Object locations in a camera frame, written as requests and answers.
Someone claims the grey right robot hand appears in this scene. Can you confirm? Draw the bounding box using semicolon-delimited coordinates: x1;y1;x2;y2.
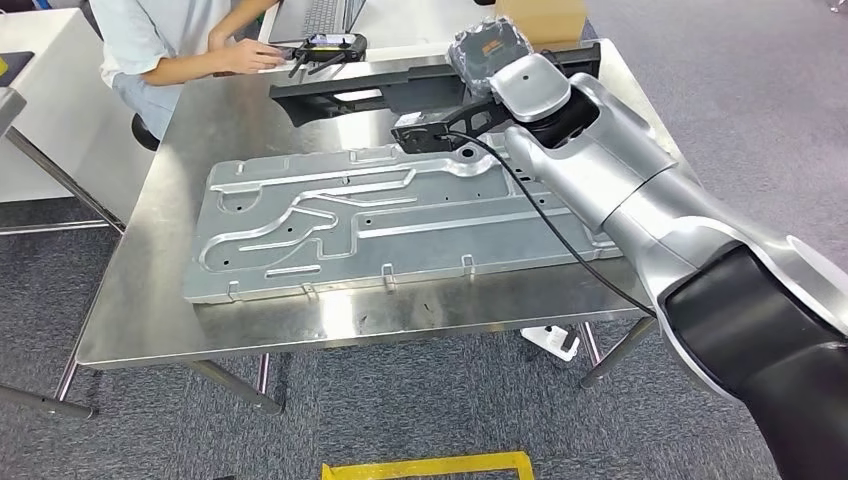
447;16;537;101

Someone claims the black plastic part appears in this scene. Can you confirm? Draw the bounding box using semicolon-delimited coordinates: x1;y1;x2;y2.
268;40;603;128

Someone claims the stainless steel workbench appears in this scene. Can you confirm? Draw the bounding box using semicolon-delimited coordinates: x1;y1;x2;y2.
74;36;704;417

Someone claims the brown cardboard box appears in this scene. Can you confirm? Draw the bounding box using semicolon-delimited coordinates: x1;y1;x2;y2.
493;0;590;48

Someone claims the white desk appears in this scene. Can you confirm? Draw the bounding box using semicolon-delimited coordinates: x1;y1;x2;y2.
256;0;505;64
0;7;157;227

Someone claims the black remote controller with antennas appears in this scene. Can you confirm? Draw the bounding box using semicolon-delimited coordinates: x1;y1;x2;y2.
286;31;370;79

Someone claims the grey laptop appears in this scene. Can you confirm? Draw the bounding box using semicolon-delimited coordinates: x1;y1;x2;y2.
266;0;369;46

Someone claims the grey stamped metal plate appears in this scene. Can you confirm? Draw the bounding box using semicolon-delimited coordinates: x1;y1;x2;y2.
182;135;624;306

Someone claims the white power strip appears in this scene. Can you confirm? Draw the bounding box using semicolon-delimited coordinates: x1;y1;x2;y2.
519;323;582;363

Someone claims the person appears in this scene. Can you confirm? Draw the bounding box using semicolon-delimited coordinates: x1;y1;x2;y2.
89;0;289;140

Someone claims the yellow floor tape square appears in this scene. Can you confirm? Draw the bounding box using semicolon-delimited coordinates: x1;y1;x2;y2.
321;451;537;480

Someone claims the black desk mat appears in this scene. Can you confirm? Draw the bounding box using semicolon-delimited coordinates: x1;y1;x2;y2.
0;50;36;89

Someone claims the stainless steel table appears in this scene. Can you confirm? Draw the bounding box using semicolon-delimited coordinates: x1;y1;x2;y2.
0;86;127;420

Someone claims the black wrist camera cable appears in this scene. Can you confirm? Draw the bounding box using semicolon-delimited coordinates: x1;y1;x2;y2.
442;130;657;318

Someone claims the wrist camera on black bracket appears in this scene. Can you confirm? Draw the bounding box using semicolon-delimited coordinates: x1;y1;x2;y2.
390;99;517;156

